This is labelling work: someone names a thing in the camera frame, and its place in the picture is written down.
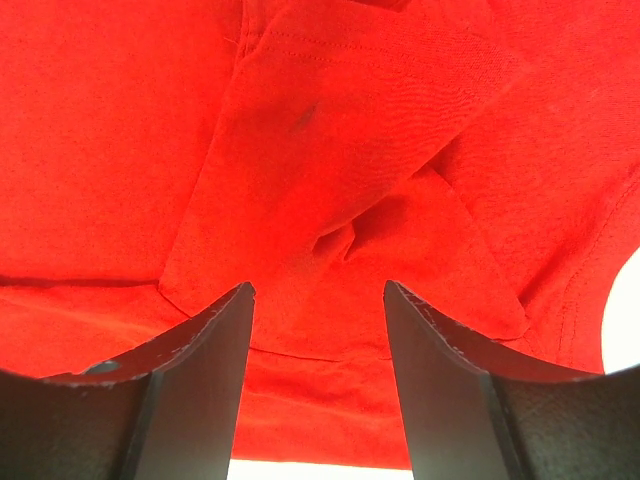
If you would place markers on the red t-shirt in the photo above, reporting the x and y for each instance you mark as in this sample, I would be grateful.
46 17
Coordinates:
154 154

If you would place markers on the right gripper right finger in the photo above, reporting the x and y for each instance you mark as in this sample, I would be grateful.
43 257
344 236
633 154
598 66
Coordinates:
475 409

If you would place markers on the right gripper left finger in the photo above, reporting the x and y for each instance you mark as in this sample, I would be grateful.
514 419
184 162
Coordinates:
164 410

